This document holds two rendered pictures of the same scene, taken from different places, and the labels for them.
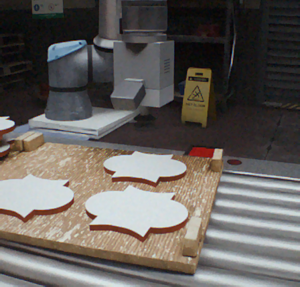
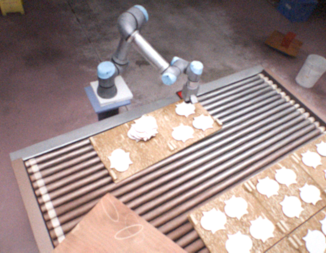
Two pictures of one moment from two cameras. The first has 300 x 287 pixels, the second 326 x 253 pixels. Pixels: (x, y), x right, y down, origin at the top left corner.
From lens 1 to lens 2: 1.63 m
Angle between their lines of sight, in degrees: 56
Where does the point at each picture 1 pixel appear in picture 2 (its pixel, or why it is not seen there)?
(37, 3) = not seen: outside the picture
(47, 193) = (186, 130)
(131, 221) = (207, 125)
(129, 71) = (190, 94)
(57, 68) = (109, 80)
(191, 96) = not seen: outside the picture
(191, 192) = (201, 110)
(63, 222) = (197, 133)
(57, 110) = (111, 95)
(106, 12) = (126, 52)
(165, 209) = (207, 119)
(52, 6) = not seen: outside the picture
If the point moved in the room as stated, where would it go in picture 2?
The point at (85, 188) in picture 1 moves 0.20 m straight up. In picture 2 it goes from (185, 123) to (191, 103)
